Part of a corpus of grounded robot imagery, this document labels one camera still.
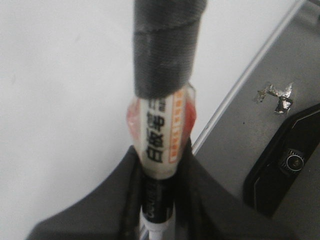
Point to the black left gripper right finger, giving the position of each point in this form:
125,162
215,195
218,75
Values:
209,196

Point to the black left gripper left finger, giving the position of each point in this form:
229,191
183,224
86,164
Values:
109,212

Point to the white black whiteboard marker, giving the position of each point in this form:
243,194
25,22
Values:
162,114

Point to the torn silver tape scrap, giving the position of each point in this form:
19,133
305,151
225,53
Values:
284,101

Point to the black camera housing on base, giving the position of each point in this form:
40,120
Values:
282,160

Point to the white whiteboard with aluminium frame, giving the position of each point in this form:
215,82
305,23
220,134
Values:
66,80

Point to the grey metal base plate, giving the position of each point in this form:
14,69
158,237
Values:
291,55

